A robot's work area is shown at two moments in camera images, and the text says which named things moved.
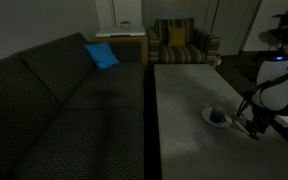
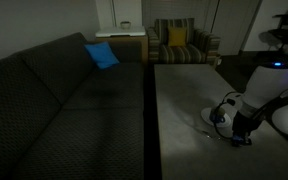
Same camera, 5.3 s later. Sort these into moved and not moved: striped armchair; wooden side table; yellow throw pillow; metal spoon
Moved: metal spoon
Not moved: yellow throw pillow; wooden side table; striped armchair
